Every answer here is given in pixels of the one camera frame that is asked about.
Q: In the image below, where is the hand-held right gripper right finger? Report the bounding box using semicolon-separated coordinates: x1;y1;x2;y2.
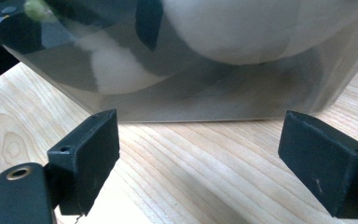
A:
277;109;358;219

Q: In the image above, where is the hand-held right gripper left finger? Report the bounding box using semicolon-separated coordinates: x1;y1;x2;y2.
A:
47;108;121;217

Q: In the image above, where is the panda plush toy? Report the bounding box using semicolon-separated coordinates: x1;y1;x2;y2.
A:
3;0;358;96

